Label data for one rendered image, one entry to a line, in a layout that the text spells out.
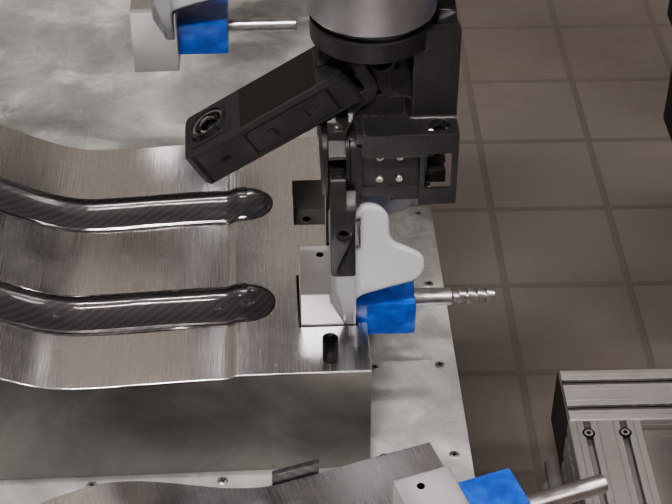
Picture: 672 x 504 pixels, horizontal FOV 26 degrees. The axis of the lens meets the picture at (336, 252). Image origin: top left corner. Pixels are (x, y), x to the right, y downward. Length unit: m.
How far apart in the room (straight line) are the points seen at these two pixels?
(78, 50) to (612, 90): 1.60
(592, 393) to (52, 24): 0.83
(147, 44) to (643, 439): 0.91
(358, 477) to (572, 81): 2.01
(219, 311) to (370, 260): 0.13
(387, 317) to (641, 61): 2.03
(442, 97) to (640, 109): 1.95
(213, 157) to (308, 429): 0.20
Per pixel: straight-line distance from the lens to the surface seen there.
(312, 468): 0.91
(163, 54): 1.18
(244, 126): 0.86
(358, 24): 0.81
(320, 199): 1.09
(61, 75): 1.39
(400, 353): 1.07
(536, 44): 2.97
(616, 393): 1.88
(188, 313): 0.98
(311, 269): 0.96
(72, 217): 1.08
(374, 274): 0.91
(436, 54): 0.85
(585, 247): 2.45
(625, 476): 1.78
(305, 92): 0.85
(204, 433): 0.96
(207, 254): 1.02
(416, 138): 0.86
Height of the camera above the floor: 1.54
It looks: 40 degrees down
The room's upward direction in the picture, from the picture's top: straight up
